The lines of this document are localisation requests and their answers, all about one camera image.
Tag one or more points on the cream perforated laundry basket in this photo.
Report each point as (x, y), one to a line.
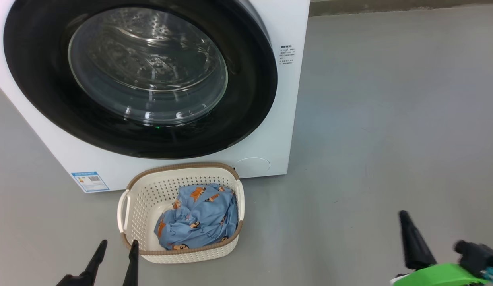
(141, 198)

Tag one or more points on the black round glass washer door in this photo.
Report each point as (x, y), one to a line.
(39, 87)

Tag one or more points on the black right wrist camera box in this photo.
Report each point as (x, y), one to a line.
(477, 256)

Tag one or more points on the blue energy label sticker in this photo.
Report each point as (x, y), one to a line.
(90, 182)

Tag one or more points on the white front-load washing machine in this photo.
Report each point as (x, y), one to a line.
(270, 127)

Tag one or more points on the small printed text label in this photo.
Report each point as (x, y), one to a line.
(287, 54)

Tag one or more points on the blue garment with orange print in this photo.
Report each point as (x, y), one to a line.
(202, 218)

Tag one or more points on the round white filter cover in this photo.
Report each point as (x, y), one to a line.
(252, 167)

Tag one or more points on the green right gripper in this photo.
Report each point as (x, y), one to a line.
(441, 276)

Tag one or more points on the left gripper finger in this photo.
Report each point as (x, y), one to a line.
(93, 264)
(132, 266)

